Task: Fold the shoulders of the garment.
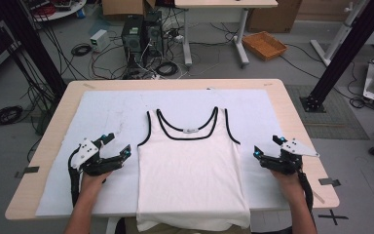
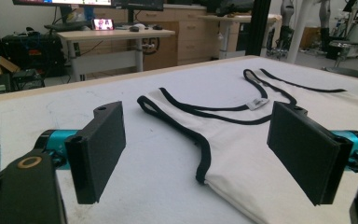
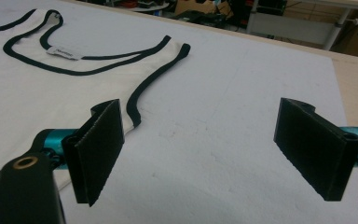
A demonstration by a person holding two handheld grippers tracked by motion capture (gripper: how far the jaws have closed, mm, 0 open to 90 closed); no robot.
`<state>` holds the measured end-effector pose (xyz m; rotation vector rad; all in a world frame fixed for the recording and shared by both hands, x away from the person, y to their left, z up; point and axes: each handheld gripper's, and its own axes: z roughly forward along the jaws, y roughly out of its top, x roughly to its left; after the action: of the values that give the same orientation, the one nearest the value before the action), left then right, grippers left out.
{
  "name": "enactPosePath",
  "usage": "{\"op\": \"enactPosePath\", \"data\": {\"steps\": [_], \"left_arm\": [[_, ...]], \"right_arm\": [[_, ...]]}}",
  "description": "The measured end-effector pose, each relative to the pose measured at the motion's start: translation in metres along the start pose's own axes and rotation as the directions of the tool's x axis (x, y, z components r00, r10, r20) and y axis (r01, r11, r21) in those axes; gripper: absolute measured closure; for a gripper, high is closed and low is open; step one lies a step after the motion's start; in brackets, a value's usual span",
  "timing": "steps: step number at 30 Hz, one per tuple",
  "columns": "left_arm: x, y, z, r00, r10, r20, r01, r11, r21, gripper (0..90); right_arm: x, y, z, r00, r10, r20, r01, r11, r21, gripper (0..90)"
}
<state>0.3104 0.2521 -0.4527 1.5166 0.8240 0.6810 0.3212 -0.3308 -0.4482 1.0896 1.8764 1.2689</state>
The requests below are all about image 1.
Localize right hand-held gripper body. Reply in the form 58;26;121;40
261;138;320;176

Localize orange woven basket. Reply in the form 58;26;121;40
242;30;288;62

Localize white metal stand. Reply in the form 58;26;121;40
310;0;371;67

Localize thin wooden stick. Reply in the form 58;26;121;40
311;190;326;205

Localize person's left hand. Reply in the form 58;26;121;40
79;170;113;197

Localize dark grey floor mat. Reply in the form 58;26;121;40
285;85;370;141

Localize round white table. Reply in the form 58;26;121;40
22;0;88;23

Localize black computer tower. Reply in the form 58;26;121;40
142;11;166;59
121;15;146;67

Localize black sleeved left gripper cable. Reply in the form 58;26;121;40
67;145;83;208

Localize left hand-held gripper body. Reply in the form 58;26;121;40
71;137;125;177

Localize person's right hand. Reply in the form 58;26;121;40
270;169;304;200

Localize black metal frame post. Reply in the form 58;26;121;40
300;0;374;114
0;0;68;101

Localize black sleeved right gripper cable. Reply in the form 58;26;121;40
296;169;315;222

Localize white tank top black trim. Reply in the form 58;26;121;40
135;106;251;232

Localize black sleeved gripper cable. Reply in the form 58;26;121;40
296;169;315;222
67;145;83;208

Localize large brown cardboard box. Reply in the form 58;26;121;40
246;0;303;34

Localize white desk with metal legs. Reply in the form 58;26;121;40
174;0;279;68

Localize black tape strip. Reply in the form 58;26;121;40
14;166;41;179
318;177;342;188

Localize pale blue table mat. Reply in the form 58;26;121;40
34;89;310;217

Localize small white power supply box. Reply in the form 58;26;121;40
90;28;111;54

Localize black tape cross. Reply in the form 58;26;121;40
318;209;350;226

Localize coiled black cable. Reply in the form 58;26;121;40
0;104;24;128
155;60;180;78
70;43;93;58

